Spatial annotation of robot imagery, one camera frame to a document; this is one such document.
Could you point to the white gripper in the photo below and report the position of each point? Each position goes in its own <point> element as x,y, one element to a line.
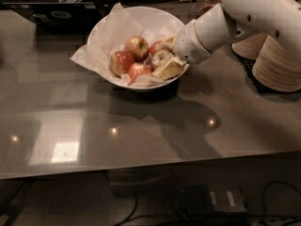
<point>188,44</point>

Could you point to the stickered red-green apple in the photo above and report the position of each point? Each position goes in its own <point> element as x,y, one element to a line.
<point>158,58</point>

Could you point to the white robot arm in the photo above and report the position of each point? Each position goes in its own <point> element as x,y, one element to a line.
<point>234,20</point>

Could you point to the red apple back right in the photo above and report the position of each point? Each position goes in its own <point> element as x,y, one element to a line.
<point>153,48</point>

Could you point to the red apple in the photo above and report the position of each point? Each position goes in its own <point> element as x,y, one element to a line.
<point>138,69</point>
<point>153,48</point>
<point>120,62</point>

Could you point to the apple back centre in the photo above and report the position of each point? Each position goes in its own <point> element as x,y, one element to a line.
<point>138,47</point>

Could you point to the red apple front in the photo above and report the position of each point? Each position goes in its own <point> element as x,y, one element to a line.
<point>138,69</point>

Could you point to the red apple left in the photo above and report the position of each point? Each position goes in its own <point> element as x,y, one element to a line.
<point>120,62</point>

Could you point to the white bowl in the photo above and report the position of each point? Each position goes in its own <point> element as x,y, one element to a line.
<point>150,19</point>

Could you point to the white paper liner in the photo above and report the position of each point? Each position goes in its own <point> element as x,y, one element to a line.
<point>109,35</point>

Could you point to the rear paper plate stack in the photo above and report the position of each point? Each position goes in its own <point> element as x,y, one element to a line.
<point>250,47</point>

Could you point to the paper plate stack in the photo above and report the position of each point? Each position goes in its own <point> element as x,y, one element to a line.
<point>250,47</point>
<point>276,69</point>

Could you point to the front paper plate stack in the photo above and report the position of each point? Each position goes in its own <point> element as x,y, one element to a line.
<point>276,69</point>

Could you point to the black laptop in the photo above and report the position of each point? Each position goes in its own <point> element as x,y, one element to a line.
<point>82,14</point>

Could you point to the black mat under plates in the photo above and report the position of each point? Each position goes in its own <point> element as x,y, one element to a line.
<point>262,90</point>

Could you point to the black box under table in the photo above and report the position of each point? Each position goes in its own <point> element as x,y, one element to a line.
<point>215,200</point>

